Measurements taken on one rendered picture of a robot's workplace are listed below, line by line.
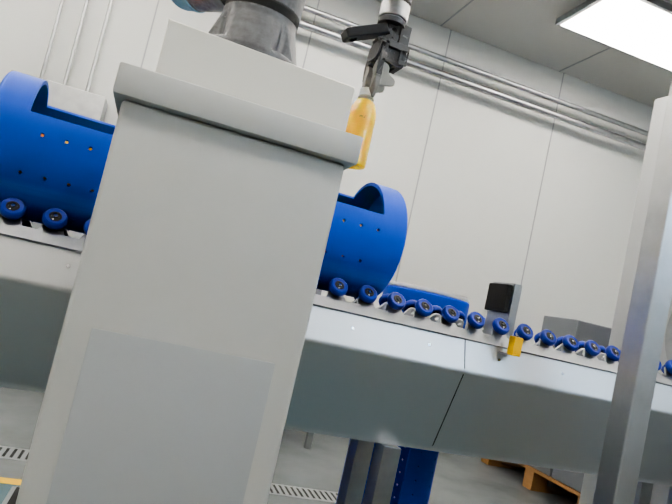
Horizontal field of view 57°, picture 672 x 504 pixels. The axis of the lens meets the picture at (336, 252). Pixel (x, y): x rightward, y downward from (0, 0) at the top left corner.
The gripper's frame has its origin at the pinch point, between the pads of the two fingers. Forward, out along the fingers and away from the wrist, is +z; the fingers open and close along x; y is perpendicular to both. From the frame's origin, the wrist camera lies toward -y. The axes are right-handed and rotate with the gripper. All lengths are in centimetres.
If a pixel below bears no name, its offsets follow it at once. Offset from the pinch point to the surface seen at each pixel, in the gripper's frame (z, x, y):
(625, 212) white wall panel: -96, 296, 381
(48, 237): 54, -12, -60
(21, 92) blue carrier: 29, -13, -71
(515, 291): 39, -6, 51
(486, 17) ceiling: -199, 271, 181
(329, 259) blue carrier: 43.9, -13.1, -4.5
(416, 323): 53, -13, 20
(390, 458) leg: 85, -10, 23
